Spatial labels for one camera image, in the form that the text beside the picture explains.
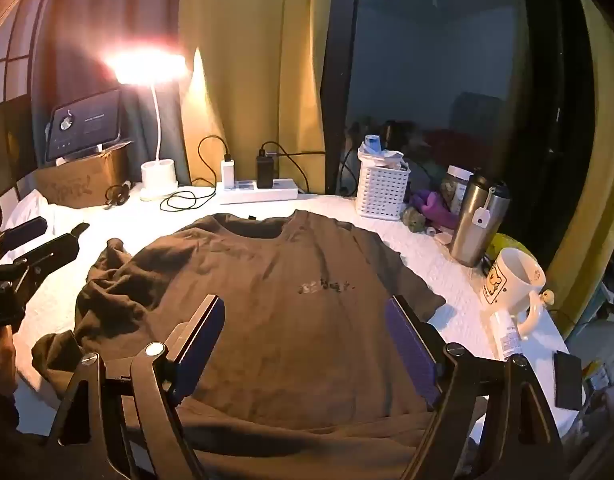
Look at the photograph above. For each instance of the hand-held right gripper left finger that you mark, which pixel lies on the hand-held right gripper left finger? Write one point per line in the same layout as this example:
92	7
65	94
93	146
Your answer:
214	327

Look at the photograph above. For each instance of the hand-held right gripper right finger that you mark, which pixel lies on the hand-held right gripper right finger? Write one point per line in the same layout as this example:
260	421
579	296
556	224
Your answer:
409	345

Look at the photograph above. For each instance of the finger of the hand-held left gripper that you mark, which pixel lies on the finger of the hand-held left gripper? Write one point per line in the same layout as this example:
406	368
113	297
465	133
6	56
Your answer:
52	251
27	231

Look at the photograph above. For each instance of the brown t-shirt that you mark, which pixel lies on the brown t-shirt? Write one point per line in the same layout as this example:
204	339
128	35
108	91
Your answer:
287	335

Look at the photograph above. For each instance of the person's left forearm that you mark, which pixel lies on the person's left forearm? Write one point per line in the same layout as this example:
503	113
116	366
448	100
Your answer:
12	435

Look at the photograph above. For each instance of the white garment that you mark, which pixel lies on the white garment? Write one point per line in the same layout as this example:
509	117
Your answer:
32	207

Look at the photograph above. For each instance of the cardboard box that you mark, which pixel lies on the cardboard box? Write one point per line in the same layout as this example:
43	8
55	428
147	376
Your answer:
82	180

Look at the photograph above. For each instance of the white quilted cover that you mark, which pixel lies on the white quilted cover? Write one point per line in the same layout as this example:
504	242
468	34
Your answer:
437	270

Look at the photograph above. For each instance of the white tube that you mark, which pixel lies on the white tube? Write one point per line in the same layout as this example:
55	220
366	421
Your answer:
507	335

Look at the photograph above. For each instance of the white printed mug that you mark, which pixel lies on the white printed mug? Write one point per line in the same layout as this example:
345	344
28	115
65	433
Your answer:
507	280

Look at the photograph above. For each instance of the dark screen device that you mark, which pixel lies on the dark screen device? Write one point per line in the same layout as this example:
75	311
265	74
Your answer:
87	125

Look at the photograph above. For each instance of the yellow green packet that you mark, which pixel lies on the yellow green packet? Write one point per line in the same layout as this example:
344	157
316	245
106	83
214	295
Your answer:
502	252

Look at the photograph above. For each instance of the stainless steel tumbler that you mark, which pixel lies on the stainless steel tumbler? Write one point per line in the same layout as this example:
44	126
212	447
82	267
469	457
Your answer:
472	230

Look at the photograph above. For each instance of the white desk lamp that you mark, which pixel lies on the white desk lamp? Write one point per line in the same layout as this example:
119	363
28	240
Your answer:
159	172

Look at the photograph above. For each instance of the purple soft toy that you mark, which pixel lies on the purple soft toy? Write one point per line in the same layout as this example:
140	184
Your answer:
432	207

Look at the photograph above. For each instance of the white power strip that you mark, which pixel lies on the white power strip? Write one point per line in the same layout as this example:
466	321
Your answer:
267	194

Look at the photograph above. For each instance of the white charger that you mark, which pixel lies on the white charger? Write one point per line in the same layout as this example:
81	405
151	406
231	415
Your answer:
227	175

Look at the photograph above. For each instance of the white perforated basket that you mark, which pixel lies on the white perforated basket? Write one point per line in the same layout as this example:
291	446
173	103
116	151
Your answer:
382	190

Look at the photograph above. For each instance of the flat black case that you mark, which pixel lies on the flat black case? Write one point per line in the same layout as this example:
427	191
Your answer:
568	380

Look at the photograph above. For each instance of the black charger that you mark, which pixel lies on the black charger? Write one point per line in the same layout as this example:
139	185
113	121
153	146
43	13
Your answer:
265	172

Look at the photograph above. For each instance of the clear jar with lid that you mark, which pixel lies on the clear jar with lid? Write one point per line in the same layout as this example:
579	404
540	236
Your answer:
459	185

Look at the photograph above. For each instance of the crumpled white tissue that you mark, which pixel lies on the crumpled white tissue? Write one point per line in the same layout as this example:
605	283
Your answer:
387	159

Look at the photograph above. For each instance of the blue capped bottle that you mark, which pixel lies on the blue capped bottle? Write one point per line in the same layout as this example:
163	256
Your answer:
374	144

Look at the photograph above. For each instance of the dark teal curtain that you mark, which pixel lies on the dark teal curtain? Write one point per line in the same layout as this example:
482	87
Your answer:
87	20

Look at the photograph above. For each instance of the yellow curtain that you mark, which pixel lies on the yellow curtain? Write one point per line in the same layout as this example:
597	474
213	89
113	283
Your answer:
262	60
597	210

